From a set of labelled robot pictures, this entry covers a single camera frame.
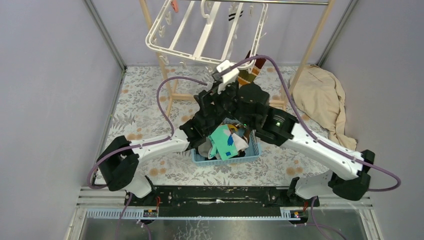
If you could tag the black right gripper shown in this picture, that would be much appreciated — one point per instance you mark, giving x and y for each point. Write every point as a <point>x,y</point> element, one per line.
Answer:
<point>233,87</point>

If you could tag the maroon olive striped sock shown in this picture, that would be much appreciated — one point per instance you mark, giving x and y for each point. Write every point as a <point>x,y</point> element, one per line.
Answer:
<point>246,76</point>

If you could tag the brown white striped sock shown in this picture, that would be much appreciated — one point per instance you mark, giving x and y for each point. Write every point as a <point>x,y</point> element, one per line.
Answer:
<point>241,130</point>

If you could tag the teal patterned sock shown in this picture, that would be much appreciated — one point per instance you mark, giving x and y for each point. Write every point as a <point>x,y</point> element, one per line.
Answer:
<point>222,143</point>

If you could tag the white ankle sock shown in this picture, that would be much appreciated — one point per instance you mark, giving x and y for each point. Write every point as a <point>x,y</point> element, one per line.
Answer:
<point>240,143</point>

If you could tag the white plastic clip hanger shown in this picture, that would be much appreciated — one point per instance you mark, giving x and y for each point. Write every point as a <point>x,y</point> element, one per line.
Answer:
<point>198,33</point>

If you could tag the white black striped sock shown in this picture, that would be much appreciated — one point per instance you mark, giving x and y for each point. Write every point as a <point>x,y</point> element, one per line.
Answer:
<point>235,12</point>

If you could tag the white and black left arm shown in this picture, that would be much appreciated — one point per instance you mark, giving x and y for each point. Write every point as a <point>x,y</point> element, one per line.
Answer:
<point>119,161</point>

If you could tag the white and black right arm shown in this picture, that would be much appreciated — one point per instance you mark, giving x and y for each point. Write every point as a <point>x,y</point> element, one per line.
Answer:
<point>348,171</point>

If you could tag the light blue plastic basket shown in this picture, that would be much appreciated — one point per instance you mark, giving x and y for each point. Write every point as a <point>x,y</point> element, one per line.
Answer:
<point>250,154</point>

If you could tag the floral table mat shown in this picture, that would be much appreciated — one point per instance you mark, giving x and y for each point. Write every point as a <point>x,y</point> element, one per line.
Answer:
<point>143,112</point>

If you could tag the beige cloth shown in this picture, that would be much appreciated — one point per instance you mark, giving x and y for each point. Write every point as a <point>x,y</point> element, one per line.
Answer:
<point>320,95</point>

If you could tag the small pink sock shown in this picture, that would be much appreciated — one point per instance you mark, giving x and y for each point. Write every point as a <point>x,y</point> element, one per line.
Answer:
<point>175,6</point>

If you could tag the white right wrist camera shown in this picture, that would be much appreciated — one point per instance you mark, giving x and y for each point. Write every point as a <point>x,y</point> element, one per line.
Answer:
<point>225,74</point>

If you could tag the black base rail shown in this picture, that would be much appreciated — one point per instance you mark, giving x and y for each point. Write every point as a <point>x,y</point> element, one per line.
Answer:
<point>220,201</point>

